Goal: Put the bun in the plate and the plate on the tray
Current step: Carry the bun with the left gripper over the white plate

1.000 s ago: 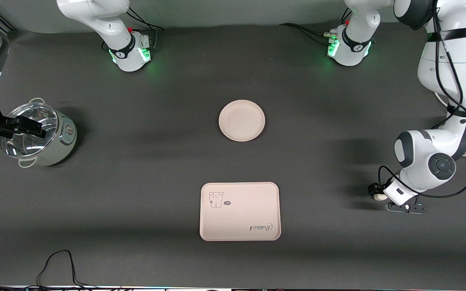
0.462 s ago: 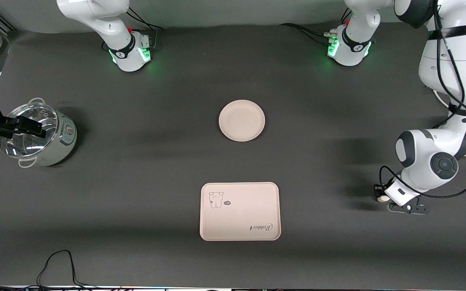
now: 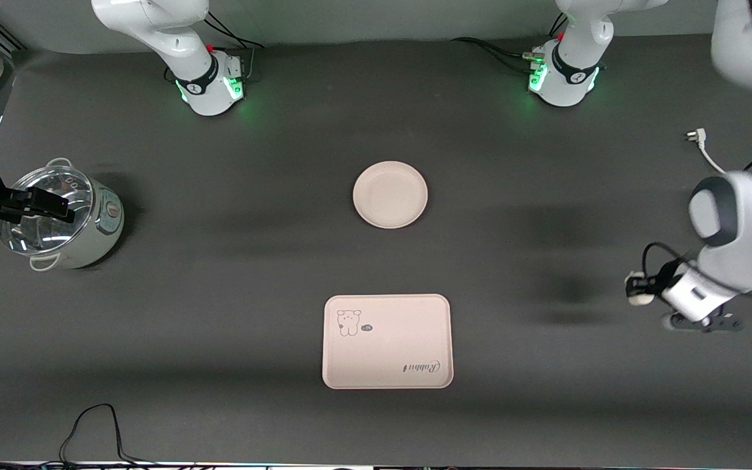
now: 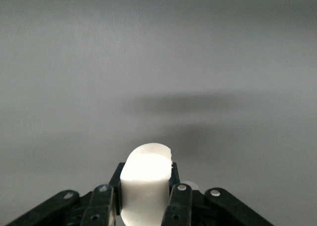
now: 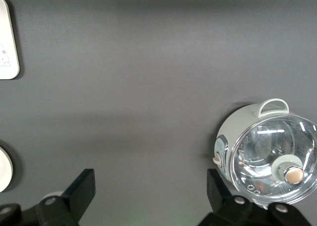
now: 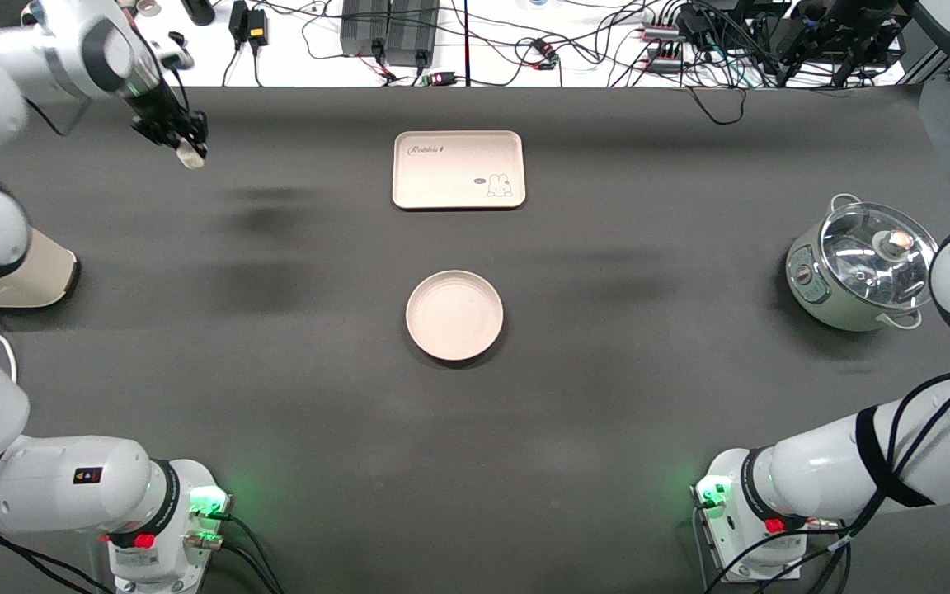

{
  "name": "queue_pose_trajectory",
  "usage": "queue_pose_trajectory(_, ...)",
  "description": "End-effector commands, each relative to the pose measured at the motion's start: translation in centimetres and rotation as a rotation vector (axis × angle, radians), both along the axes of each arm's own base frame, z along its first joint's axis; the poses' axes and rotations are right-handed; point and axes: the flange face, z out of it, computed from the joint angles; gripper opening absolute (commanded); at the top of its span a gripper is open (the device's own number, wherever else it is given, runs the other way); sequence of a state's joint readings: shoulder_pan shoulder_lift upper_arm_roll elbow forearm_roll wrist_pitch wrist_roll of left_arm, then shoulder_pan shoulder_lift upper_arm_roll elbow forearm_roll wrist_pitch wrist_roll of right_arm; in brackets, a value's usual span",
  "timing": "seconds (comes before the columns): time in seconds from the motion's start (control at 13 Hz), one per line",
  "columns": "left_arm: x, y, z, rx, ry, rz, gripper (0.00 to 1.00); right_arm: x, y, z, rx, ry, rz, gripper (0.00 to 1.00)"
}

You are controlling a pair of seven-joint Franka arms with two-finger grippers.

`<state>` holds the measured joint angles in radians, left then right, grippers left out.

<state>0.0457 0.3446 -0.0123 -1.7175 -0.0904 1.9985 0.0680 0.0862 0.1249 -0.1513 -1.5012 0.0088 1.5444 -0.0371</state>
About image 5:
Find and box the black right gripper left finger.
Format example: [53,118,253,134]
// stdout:
[0,168,96,226]

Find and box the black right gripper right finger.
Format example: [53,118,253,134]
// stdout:
[198,168,312,226]

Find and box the round beige plate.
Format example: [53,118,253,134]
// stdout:
[0,146,14,193]

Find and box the beige rectangular tray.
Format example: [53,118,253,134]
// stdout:
[0,0,20,80]

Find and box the glass pot lid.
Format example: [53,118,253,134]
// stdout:
[228,114,317,205]

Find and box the pale green electric pot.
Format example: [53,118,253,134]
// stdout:
[212,98,317,211]

